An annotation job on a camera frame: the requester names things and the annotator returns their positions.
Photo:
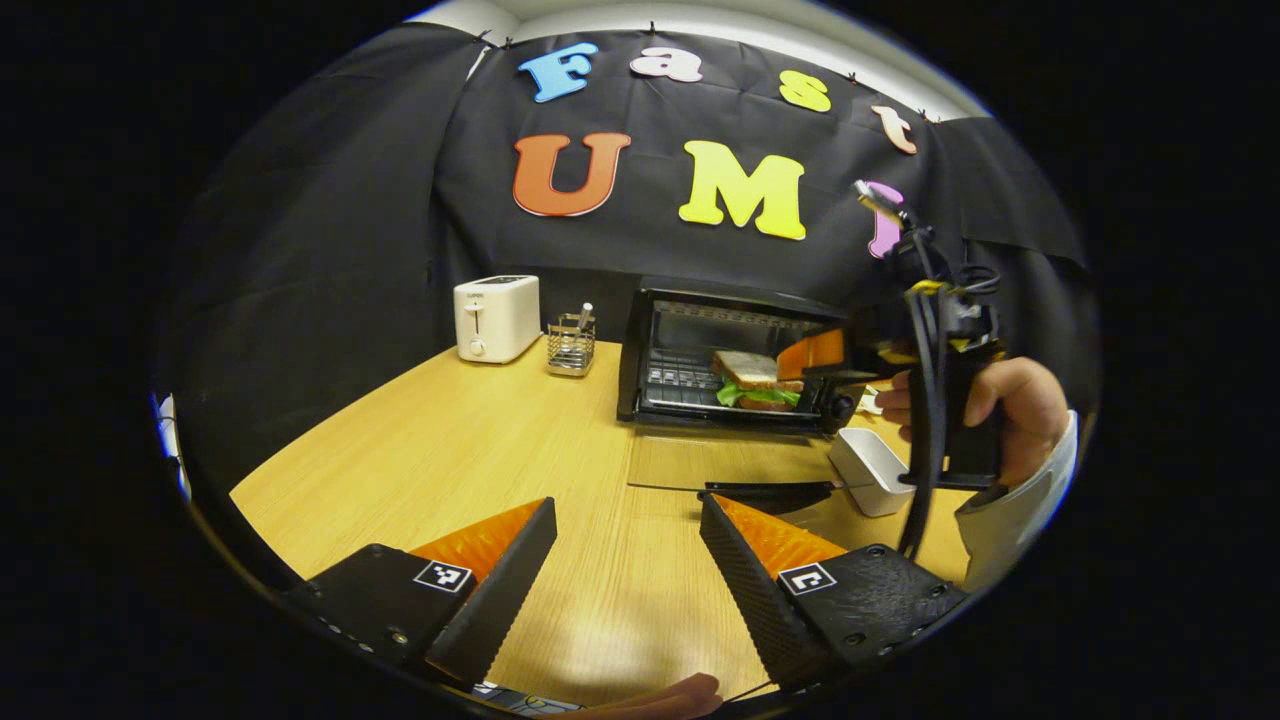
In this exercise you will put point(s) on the white divided plate with beans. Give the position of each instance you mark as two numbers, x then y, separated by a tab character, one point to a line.
870	402

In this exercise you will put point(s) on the sandwich with green lettuce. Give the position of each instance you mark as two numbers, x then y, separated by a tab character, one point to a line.
750	372

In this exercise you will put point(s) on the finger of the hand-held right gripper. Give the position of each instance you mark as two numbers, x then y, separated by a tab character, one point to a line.
815	352

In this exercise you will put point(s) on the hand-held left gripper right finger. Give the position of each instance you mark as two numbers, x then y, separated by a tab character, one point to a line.
745	580

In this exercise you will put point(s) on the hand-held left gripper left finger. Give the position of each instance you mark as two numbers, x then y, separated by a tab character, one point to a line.
505	590

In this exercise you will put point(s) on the white rectangular dish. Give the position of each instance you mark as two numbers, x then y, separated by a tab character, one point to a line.
868	470

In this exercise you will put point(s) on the white toaster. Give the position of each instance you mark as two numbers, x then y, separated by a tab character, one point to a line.
495	320

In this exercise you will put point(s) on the black electric oven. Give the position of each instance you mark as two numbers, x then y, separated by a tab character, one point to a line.
635	350

